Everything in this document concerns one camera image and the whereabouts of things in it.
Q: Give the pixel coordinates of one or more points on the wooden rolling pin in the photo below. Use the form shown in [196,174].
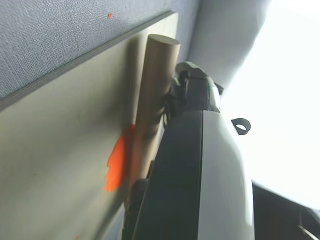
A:
[155,75]

